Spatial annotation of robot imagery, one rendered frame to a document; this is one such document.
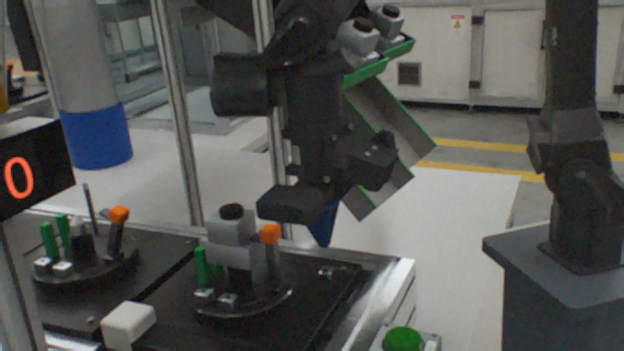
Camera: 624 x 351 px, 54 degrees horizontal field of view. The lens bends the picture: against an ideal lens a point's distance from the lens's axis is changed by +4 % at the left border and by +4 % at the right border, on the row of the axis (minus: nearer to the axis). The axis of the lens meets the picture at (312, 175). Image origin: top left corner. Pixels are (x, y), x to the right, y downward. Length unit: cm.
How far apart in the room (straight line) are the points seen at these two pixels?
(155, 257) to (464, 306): 46
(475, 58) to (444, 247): 369
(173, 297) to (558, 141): 50
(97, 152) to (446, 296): 101
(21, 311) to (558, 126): 56
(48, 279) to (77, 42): 82
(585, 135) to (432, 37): 420
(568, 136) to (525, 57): 405
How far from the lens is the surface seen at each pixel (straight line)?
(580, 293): 63
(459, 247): 109
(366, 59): 87
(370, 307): 77
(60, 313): 84
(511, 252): 68
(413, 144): 112
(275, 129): 88
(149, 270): 88
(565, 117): 61
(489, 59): 470
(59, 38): 159
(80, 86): 160
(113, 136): 163
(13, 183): 61
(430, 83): 486
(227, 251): 73
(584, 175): 60
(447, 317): 92
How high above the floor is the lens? 139
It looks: 22 degrees down
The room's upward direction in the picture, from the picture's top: 5 degrees counter-clockwise
